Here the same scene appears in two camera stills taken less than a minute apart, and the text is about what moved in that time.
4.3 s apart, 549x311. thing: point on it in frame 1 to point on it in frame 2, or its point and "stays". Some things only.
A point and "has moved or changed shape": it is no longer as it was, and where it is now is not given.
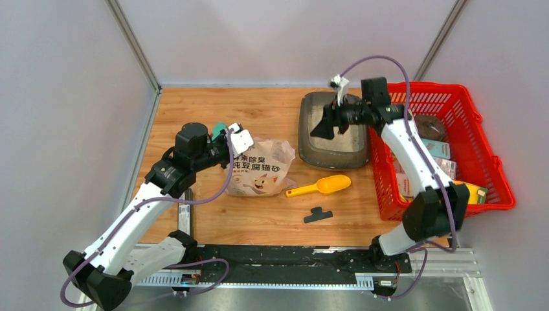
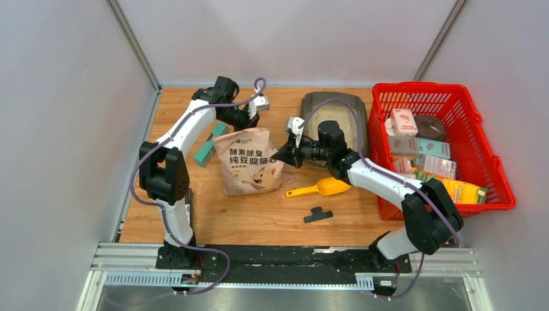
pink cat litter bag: (263, 170) has moved or changed shape
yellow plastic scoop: (329, 184) stays
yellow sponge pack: (477, 194) stays
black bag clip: (318, 214) stays
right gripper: (330, 115) to (289, 155)
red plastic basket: (470, 147) stays
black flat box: (185, 214) stays
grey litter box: (348, 151) stays
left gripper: (223, 138) to (248, 123)
